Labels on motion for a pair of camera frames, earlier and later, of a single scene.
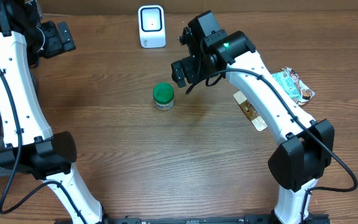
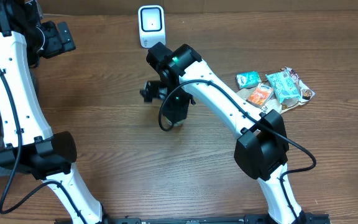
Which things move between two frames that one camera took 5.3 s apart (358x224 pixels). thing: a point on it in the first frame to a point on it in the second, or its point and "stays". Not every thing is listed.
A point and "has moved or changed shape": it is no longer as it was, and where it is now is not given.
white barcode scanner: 152,26 stays
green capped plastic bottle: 163,94 has moved or changed shape
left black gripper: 58,45 stays
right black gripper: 190,67 to 179,112
